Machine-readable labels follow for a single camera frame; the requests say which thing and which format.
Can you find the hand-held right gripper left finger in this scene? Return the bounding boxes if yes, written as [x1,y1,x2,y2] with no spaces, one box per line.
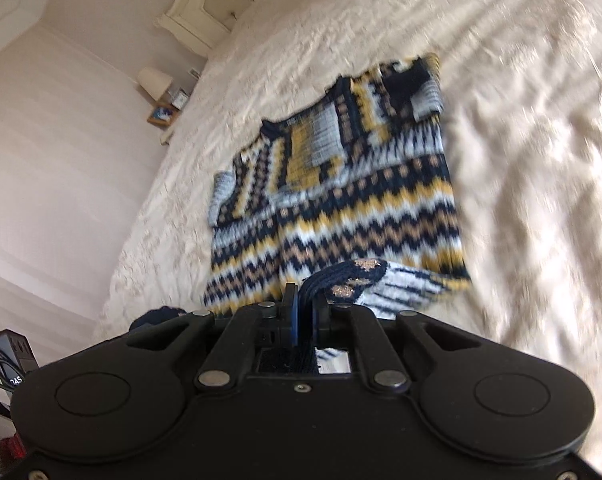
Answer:
[126,282,302,394]

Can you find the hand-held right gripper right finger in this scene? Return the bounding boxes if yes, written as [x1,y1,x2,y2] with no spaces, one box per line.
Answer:
[311,296,483,392]

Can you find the navy yellow patterned knit sweater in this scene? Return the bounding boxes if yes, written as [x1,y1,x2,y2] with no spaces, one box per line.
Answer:
[128,52,474,377]

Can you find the bed with white bedspread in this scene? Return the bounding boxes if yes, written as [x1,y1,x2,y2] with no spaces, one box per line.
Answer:
[92,0,602,471]

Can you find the cream shade table lamp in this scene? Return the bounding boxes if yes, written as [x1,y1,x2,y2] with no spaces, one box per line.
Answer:
[137,66,174,101]

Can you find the black power adapter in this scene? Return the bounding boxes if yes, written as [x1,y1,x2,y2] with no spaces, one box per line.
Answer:
[0,329,38,392]

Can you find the red object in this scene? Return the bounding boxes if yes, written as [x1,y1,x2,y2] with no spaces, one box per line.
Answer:
[1,435,26,462]

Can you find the cream tufted headboard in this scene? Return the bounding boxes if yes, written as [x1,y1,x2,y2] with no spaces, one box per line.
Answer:
[153,0,314,53]

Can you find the wooden photo frame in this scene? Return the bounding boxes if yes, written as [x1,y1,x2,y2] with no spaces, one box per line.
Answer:
[147,103,178,127]

